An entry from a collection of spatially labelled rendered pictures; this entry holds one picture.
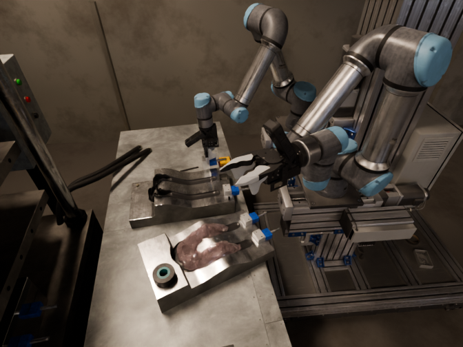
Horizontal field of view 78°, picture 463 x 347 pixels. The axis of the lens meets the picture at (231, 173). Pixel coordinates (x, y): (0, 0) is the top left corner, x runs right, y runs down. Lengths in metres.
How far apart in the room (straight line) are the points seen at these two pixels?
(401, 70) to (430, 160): 0.74
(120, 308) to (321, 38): 2.77
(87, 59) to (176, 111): 0.96
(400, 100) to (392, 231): 0.61
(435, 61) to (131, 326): 1.23
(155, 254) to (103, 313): 0.27
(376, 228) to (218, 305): 0.71
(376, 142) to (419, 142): 0.47
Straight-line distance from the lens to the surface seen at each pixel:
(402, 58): 0.90
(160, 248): 1.22
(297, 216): 1.29
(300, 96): 1.53
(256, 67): 1.28
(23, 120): 1.27
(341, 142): 0.81
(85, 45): 3.16
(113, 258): 1.39
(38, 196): 1.43
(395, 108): 0.96
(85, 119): 3.53
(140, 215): 1.42
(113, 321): 1.25
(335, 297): 1.94
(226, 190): 1.39
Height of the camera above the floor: 1.89
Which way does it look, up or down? 41 degrees down
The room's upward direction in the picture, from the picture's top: straight up
